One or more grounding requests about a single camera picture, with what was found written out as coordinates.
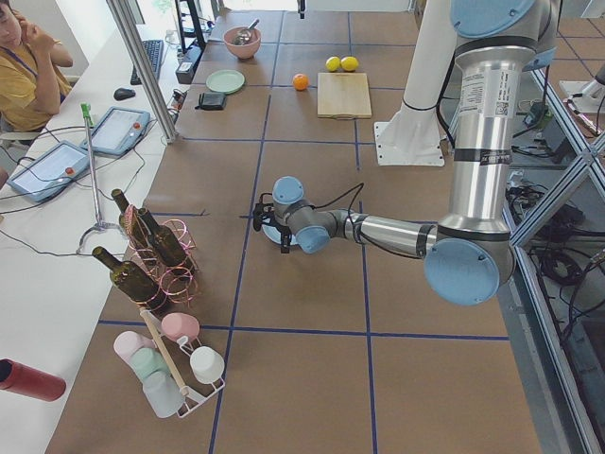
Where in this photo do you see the yellow lemon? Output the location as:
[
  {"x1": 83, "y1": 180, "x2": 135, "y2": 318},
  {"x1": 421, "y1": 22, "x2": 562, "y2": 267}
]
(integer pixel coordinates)
[
  {"x1": 325, "y1": 56, "x2": 341, "y2": 72},
  {"x1": 340, "y1": 56, "x2": 359, "y2": 72}
]

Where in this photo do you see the metal scoop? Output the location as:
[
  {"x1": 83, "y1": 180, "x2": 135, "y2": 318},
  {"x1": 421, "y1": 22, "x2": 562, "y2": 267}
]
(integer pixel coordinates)
[{"x1": 232, "y1": 18, "x2": 260, "y2": 45}]

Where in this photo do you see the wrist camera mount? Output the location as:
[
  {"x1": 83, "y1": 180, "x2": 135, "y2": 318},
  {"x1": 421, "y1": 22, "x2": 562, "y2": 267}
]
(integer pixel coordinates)
[{"x1": 252, "y1": 192, "x2": 275, "y2": 232}]

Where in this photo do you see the light blue plate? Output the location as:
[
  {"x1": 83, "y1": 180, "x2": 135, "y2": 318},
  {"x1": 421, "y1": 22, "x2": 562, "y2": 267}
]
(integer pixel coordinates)
[{"x1": 262, "y1": 224, "x2": 299, "y2": 246}]

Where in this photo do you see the bamboo cutting board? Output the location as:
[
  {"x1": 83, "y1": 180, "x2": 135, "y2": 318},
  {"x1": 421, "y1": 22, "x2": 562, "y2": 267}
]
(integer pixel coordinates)
[{"x1": 317, "y1": 72, "x2": 372, "y2": 118}]

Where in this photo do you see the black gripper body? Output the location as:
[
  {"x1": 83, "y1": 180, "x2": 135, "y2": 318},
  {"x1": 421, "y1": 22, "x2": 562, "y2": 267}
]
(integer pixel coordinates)
[{"x1": 271, "y1": 216, "x2": 291, "y2": 241}]

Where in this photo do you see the dark wine bottle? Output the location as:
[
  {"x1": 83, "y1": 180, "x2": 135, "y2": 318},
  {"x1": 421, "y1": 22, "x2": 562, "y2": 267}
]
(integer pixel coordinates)
[
  {"x1": 111, "y1": 188, "x2": 148, "y2": 250},
  {"x1": 137, "y1": 207, "x2": 195, "y2": 276},
  {"x1": 92, "y1": 246, "x2": 168, "y2": 317}
]

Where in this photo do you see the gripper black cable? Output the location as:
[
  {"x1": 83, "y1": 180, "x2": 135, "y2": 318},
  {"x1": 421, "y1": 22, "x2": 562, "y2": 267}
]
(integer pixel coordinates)
[{"x1": 311, "y1": 183, "x2": 366, "y2": 245}]

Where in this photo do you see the pink bowl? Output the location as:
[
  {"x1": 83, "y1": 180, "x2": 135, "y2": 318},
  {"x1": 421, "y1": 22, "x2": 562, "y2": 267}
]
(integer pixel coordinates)
[{"x1": 223, "y1": 26, "x2": 261, "y2": 60}]

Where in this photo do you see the green handled reacher stick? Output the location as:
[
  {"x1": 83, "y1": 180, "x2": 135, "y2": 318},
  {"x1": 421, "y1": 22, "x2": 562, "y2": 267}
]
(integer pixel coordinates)
[{"x1": 76, "y1": 102, "x2": 124, "y2": 255}]

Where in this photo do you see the white cup rack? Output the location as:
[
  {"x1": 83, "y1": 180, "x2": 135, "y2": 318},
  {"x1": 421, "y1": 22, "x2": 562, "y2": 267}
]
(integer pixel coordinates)
[{"x1": 140, "y1": 309, "x2": 226, "y2": 418}]

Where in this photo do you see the grey folded cloth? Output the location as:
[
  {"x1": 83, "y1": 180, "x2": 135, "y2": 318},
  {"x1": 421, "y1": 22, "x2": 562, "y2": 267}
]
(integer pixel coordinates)
[{"x1": 196, "y1": 92, "x2": 227, "y2": 111}]

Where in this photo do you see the mint green cup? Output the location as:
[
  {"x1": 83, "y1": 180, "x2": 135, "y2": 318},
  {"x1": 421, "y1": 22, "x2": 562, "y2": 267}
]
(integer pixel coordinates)
[{"x1": 128, "y1": 347, "x2": 170, "y2": 382}]

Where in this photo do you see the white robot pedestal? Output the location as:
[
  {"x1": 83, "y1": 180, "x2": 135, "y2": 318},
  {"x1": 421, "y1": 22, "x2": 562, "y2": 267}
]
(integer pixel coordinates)
[{"x1": 374, "y1": 0, "x2": 457, "y2": 166}]

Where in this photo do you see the black computer box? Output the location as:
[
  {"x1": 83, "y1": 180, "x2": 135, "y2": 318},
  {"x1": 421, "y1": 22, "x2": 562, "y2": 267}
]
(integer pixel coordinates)
[{"x1": 175, "y1": 43, "x2": 203, "y2": 85}]

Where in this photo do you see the aluminium frame post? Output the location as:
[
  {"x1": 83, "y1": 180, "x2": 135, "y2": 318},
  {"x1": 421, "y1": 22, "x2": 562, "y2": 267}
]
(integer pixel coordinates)
[{"x1": 106, "y1": 0, "x2": 178, "y2": 144}]

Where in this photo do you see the red bottle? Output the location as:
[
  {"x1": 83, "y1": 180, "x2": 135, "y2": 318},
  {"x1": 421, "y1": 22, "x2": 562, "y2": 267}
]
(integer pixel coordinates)
[{"x1": 1, "y1": 358, "x2": 66, "y2": 402}]

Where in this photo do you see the orange fruit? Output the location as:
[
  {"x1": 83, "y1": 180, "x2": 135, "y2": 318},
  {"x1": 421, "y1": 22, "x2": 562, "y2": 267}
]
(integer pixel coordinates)
[{"x1": 292, "y1": 73, "x2": 309, "y2": 91}]

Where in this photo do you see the person in yellow shirt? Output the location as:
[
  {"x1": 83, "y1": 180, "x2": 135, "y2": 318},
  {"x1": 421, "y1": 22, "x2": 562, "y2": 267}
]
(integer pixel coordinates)
[{"x1": 1, "y1": 1, "x2": 73, "y2": 132}]

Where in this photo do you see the far teach pendant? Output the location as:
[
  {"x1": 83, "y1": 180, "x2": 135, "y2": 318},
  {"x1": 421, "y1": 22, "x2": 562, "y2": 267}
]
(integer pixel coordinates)
[{"x1": 91, "y1": 106, "x2": 151, "y2": 157}]

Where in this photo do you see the light green plate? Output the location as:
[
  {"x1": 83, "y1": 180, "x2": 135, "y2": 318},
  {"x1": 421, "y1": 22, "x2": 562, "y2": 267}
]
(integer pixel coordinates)
[{"x1": 206, "y1": 69, "x2": 246, "y2": 95}]

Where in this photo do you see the copper wire bottle rack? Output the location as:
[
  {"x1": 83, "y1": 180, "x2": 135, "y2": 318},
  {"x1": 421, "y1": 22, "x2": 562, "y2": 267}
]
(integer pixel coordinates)
[{"x1": 120, "y1": 204, "x2": 199, "y2": 307}]

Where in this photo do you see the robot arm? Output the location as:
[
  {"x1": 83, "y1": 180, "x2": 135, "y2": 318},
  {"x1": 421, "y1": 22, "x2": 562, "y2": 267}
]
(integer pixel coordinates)
[
  {"x1": 269, "y1": 1, "x2": 559, "y2": 306},
  {"x1": 297, "y1": 0, "x2": 306, "y2": 19}
]

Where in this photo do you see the black computer mouse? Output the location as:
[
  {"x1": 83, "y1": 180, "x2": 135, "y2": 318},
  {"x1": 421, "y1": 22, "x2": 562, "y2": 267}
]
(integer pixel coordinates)
[{"x1": 113, "y1": 88, "x2": 136, "y2": 101}]

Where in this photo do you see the translucent grey cup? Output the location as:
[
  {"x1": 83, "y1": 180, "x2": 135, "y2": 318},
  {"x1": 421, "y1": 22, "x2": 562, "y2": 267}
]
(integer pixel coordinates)
[{"x1": 142, "y1": 371, "x2": 185, "y2": 418}]

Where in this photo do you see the near teach pendant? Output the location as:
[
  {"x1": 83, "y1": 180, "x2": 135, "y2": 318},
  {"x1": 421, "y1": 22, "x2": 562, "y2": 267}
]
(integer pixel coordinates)
[{"x1": 8, "y1": 141, "x2": 89, "y2": 202}]

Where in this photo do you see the white cup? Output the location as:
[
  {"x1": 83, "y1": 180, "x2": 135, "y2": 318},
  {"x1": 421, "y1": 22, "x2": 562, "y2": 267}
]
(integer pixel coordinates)
[{"x1": 190, "y1": 346, "x2": 225, "y2": 384}]

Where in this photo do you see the light pink cup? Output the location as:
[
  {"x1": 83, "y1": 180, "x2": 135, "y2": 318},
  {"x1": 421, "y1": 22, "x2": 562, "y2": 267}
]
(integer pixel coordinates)
[{"x1": 112, "y1": 331, "x2": 156, "y2": 365}]

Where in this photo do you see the black keyboard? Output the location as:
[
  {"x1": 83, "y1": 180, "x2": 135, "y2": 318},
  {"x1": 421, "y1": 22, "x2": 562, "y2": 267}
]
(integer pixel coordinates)
[{"x1": 130, "y1": 39, "x2": 165, "y2": 87}]

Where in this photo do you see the teach pendant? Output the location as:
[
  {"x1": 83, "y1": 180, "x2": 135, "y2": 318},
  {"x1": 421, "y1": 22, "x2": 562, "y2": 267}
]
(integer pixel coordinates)
[
  {"x1": 91, "y1": 106, "x2": 151, "y2": 157},
  {"x1": 8, "y1": 141, "x2": 89, "y2": 202}
]

